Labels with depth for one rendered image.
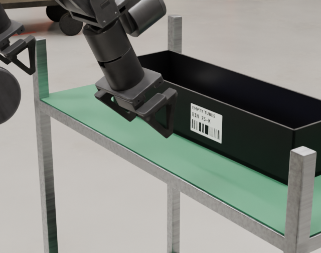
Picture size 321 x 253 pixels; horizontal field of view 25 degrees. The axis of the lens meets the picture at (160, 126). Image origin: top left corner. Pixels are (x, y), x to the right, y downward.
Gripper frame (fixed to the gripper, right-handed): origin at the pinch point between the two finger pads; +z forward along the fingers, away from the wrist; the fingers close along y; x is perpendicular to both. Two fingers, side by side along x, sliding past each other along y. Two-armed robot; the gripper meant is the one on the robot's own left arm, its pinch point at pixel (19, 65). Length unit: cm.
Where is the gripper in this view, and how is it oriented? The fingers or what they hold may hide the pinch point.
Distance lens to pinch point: 152.7
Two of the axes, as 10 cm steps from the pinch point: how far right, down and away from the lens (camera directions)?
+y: -6.3, -2.8, 7.3
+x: -7.0, 6.1, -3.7
